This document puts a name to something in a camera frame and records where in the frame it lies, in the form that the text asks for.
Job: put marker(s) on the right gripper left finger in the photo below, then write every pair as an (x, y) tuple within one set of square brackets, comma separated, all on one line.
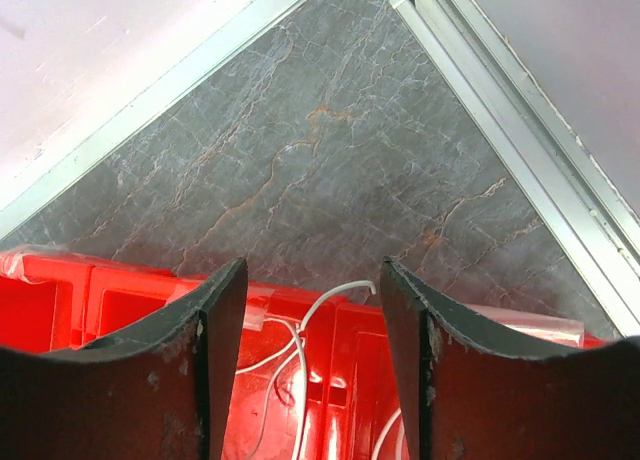
[(159, 388)]

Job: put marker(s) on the red three-compartment bin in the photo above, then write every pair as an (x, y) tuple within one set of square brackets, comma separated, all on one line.
[(314, 376)]

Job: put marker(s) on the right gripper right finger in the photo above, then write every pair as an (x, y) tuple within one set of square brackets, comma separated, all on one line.
[(472, 388)]

